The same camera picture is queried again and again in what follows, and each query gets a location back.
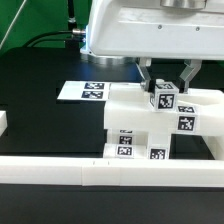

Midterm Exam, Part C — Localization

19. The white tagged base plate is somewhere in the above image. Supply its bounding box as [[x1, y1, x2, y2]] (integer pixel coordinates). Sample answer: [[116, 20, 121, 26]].
[[58, 81, 110, 101]]

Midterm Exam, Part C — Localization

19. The black cable with connector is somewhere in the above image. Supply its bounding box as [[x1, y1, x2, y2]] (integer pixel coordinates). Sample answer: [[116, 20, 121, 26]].
[[22, 29, 87, 48]]

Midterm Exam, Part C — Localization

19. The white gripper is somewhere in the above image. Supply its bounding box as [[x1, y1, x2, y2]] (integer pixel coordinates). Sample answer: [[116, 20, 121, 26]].
[[86, 0, 224, 93]]

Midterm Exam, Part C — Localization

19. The white left fence bar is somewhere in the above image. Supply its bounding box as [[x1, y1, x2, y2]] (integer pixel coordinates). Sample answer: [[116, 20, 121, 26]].
[[0, 111, 7, 136]]

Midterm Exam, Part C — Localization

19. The white right fence bar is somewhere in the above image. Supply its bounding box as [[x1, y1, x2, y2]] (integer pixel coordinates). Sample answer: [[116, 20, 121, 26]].
[[203, 136, 224, 161]]

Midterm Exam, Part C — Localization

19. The white chair back frame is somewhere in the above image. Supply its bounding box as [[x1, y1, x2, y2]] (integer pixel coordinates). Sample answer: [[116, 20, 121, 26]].
[[104, 83, 224, 136]]

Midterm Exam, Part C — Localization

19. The white front fence bar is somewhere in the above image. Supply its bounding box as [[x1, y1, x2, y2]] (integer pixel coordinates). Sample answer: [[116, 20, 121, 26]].
[[0, 156, 224, 187]]

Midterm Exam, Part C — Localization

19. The black vertical post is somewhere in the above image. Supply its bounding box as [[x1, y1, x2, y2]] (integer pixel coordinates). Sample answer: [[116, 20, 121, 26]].
[[67, 0, 76, 24]]

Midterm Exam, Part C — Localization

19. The white chair seat part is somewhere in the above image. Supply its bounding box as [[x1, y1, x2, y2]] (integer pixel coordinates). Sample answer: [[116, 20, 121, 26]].
[[146, 133, 171, 160]]

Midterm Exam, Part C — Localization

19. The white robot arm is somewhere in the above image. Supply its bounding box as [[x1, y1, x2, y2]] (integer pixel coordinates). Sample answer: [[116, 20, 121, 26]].
[[81, 0, 224, 92]]

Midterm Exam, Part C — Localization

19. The white fence bar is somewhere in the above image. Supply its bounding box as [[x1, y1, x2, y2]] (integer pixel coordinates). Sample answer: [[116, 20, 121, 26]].
[[0, 111, 7, 136], [203, 136, 224, 161], [0, 156, 224, 187]]

